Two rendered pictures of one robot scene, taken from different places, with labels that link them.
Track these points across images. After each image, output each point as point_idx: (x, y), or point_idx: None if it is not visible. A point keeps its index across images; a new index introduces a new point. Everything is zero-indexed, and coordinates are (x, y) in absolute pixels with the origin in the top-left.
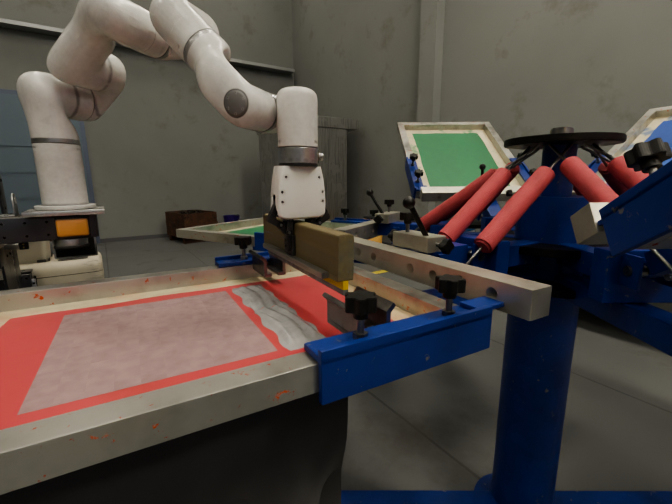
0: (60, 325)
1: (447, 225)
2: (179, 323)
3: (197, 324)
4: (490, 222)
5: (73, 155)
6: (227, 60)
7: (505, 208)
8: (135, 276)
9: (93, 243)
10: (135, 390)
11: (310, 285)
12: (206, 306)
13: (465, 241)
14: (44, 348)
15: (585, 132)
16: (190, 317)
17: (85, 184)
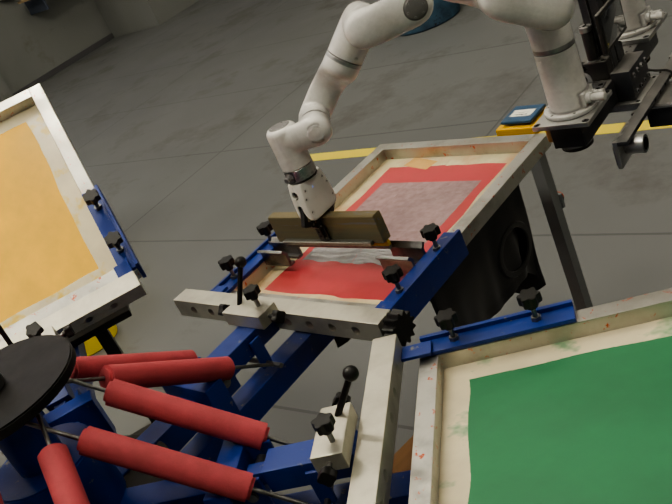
0: (463, 181)
1: (217, 357)
2: (399, 218)
3: (387, 224)
4: (171, 352)
5: (537, 66)
6: (329, 74)
7: (148, 352)
8: (488, 193)
9: (614, 154)
10: (358, 204)
11: (362, 290)
12: (407, 231)
13: None
14: (435, 180)
15: (4, 347)
16: (401, 223)
17: (553, 95)
